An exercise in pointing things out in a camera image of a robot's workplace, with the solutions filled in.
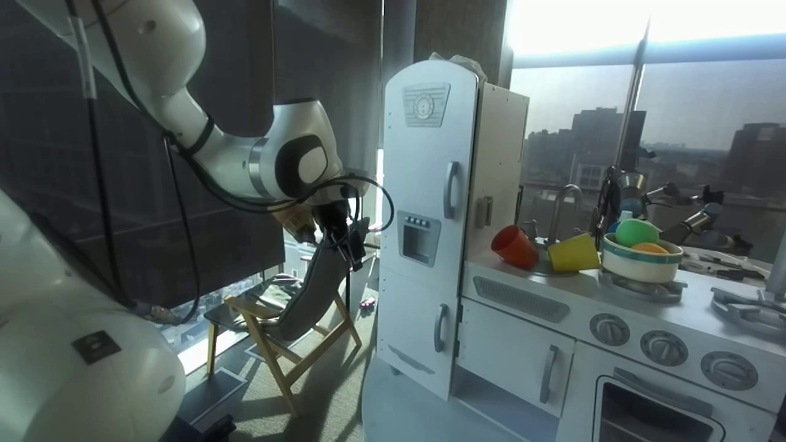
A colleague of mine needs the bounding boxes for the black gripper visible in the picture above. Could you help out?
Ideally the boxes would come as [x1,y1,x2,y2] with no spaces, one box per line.
[315,197,368,270]

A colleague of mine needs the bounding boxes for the tall white fridge cabinet door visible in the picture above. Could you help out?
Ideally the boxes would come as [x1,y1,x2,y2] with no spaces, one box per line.
[378,57,481,290]

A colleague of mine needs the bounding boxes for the short white fridge cabinet door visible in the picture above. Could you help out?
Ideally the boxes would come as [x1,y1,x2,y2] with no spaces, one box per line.
[376,276,461,402]

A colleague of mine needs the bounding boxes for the white under-counter cabinet door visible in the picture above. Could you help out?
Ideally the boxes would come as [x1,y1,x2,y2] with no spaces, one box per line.
[455,298,577,419]

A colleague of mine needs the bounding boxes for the wooden folding deck chair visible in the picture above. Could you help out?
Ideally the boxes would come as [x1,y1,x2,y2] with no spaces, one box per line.
[204,240,364,413]

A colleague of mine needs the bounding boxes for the red toy cup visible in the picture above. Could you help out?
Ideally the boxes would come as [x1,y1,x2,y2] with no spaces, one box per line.
[488,224,542,273]

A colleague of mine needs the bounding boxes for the white toy kitchen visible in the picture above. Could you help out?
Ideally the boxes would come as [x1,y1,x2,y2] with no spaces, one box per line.
[358,57,786,442]

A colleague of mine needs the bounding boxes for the dark roller window blind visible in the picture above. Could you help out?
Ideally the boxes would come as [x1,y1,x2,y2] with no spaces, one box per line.
[0,0,289,311]

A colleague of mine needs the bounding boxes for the black floor box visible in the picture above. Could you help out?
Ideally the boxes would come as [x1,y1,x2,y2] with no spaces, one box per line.
[161,365,247,442]

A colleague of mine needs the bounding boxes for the yellow toy cup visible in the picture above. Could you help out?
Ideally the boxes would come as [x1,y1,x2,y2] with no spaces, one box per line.
[546,232,605,276]

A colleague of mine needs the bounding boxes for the grey oven knob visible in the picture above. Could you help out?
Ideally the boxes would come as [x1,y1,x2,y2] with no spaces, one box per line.
[588,311,632,348]
[697,348,760,394]
[639,326,687,369]

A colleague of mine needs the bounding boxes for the blue toy bottle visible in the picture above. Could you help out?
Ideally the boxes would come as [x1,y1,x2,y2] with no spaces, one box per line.
[617,195,648,224]

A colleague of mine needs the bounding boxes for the green toy item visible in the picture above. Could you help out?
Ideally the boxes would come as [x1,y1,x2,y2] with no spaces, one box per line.
[611,217,664,249]

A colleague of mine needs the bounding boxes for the white toy oven door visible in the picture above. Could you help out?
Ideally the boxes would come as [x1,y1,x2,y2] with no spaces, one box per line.
[559,341,776,442]

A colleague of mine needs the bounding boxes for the white bowl with green rim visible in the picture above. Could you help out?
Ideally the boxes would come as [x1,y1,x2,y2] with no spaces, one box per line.
[599,232,686,286]

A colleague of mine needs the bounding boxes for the wrist camera with yellow mount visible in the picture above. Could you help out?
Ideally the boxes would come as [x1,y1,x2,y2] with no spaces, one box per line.
[279,203,328,246]

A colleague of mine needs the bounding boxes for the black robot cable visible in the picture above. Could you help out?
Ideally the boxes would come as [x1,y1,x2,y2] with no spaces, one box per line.
[77,0,398,326]

